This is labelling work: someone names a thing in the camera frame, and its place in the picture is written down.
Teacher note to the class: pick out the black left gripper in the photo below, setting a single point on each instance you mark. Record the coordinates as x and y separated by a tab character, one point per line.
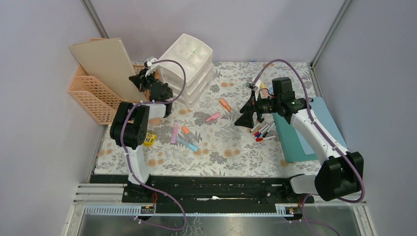
136	79

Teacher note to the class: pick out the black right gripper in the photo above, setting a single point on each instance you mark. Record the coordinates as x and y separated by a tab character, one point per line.
246	119

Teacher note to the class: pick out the beige file folder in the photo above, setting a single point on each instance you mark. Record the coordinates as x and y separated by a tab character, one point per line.
108	61

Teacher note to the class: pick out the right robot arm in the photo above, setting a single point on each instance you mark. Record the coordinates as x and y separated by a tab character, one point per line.
341	170

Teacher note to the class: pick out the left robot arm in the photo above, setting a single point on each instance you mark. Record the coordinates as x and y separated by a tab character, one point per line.
130	124

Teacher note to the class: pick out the red cap whiteboard marker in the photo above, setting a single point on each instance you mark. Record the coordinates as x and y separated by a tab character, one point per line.
261	130

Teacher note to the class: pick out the blue cap whiteboard marker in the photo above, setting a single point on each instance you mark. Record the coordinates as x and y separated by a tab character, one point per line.
262	133

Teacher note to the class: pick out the pink highlighter centre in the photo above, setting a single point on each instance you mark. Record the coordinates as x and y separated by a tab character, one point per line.
213	117

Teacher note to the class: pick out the orange highlighter centre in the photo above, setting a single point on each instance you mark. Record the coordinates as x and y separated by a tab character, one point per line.
225	104

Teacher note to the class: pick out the yellow pink highlighter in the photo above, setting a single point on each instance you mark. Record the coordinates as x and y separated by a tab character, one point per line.
264	90

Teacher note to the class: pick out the orange plastic file organizer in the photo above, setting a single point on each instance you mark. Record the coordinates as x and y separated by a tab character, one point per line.
95	98

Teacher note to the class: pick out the floral patterned table mat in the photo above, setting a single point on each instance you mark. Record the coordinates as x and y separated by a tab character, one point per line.
225	149

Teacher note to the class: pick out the white plastic drawer unit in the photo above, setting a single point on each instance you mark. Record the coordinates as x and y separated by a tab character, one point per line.
196	58

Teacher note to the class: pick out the teal file folder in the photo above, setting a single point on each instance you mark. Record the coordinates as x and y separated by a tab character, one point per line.
294	145

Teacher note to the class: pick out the orange cap grey marker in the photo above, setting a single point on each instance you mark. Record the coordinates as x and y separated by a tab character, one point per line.
189	135

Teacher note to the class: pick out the yellow owl eraser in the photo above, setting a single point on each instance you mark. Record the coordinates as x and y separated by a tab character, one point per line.
149	139

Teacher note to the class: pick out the light blue highlighter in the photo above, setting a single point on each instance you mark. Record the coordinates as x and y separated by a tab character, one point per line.
187	144

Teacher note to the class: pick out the pink highlighter lower left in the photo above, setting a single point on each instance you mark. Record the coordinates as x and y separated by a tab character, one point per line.
174	133

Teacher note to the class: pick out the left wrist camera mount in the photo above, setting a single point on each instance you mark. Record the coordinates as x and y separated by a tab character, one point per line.
150	65

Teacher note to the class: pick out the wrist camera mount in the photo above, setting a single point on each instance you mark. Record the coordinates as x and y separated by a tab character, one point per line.
150	65
255	86

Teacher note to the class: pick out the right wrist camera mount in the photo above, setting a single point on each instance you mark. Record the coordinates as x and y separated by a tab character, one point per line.
255	86

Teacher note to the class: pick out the left aluminium frame post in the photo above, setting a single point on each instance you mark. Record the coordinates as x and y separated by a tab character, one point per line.
95	18

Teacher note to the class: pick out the aluminium frame post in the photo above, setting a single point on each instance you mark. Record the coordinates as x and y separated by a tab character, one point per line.
95	18
333	27

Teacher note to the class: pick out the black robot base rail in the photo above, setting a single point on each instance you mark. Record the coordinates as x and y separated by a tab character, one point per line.
241	195

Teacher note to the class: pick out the right aluminium frame post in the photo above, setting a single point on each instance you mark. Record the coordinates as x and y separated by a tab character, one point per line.
333	27

